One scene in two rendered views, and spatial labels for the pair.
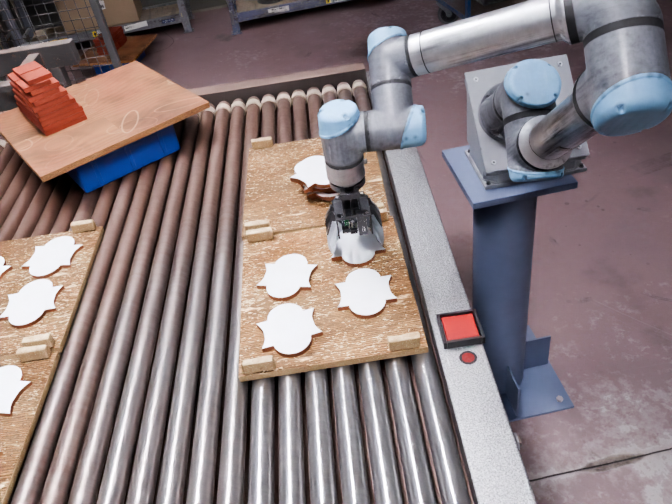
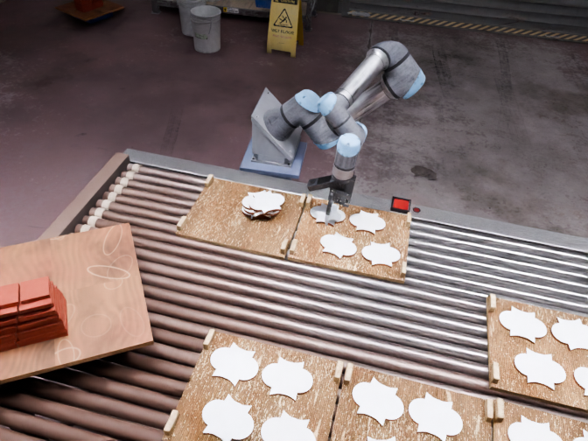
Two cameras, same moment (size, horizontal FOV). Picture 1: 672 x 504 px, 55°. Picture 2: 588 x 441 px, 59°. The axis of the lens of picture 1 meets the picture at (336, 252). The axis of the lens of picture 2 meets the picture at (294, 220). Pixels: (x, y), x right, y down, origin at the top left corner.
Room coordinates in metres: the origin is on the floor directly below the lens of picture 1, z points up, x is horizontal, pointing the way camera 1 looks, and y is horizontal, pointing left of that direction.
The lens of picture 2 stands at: (0.97, 1.46, 2.25)
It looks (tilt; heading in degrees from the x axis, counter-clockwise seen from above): 42 degrees down; 279
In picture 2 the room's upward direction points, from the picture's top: 4 degrees clockwise
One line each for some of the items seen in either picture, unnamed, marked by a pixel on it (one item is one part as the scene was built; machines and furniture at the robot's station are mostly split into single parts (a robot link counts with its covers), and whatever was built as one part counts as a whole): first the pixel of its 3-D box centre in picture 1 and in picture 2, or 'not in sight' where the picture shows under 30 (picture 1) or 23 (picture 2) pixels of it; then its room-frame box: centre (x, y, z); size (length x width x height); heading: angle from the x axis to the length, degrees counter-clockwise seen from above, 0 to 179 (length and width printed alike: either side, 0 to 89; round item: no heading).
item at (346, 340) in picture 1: (325, 289); (352, 236); (0.98, 0.04, 0.93); 0.41 x 0.35 x 0.02; 179
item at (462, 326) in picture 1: (460, 328); (401, 205); (0.81, -0.20, 0.92); 0.06 x 0.06 x 0.01; 88
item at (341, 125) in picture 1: (342, 133); (347, 151); (1.05, -0.05, 1.24); 0.09 x 0.08 x 0.11; 83
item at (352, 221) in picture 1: (350, 203); (341, 187); (1.05, -0.05, 1.08); 0.09 x 0.08 x 0.12; 179
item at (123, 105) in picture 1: (96, 113); (52, 297); (1.81, 0.63, 1.03); 0.50 x 0.50 x 0.02; 32
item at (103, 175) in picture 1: (109, 139); not in sight; (1.75, 0.60, 0.97); 0.31 x 0.31 x 0.10; 32
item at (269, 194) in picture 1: (312, 180); (244, 215); (1.40, 0.03, 0.93); 0.41 x 0.35 x 0.02; 177
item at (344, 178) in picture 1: (346, 168); (343, 169); (1.06, -0.05, 1.16); 0.08 x 0.08 x 0.05
